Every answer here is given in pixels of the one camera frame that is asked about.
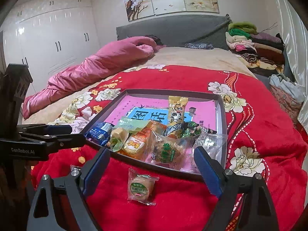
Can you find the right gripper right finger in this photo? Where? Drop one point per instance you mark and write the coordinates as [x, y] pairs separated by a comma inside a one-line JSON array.
[[257, 211]]

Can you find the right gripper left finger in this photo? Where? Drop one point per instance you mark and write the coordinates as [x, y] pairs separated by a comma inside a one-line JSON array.
[[77, 185]]

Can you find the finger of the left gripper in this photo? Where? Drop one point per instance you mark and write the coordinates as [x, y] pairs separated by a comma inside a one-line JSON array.
[[44, 129], [54, 143]]

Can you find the blue cookie packet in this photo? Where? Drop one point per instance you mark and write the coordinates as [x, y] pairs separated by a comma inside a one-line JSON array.
[[100, 133]]

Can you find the round green label pastry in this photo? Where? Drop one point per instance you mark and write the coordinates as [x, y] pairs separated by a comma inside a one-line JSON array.
[[140, 187]]

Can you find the orange snack packet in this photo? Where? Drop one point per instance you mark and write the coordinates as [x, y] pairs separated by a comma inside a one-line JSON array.
[[137, 145]]

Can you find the small dark chocolate packet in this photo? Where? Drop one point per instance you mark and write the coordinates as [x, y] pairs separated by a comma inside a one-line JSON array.
[[208, 130]]

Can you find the clear nut pastry packet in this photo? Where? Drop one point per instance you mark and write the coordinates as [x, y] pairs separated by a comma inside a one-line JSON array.
[[168, 152]]

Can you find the green foil candy packet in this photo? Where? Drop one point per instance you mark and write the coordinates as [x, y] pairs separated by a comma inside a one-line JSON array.
[[191, 129]]

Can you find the yellow cartoon snack stick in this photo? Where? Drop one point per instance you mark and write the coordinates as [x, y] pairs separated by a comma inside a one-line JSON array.
[[176, 114]]

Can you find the green clear pastry packet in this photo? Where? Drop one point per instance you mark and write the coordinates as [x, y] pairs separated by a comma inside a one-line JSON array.
[[123, 129]]

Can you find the white wardrobe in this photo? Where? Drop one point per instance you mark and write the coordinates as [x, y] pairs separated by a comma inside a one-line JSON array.
[[49, 36]]

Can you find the red floral blanket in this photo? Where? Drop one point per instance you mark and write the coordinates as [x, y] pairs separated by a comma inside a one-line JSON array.
[[261, 139]]

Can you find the dark shallow box tray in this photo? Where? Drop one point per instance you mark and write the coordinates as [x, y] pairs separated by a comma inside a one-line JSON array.
[[215, 145]]

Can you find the pink quilt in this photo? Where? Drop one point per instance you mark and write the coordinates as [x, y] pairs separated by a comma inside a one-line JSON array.
[[114, 57]]

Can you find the floral fabric basket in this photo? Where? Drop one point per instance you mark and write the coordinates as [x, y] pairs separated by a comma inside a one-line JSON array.
[[287, 103]]

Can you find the pink blue book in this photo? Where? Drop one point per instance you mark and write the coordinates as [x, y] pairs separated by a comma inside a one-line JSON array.
[[142, 107]]

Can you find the grey clothes pile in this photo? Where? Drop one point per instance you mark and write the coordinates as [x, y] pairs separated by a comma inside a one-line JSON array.
[[284, 83]]

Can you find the beige bed sheet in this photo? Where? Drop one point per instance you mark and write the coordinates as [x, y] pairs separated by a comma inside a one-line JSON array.
[[215, 59]]

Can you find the grey headboard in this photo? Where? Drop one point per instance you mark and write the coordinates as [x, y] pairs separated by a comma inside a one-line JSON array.
[[177, 31]]

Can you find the folded clothes stack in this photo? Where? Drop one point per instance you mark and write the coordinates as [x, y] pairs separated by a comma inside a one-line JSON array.
[[260, 52]]

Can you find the dark patterned cloth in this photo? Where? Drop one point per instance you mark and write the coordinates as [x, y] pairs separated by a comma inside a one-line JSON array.
[[206, 46]]

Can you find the white satin curtain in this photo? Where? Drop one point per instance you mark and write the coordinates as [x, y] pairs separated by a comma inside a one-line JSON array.
[[294, 34]]

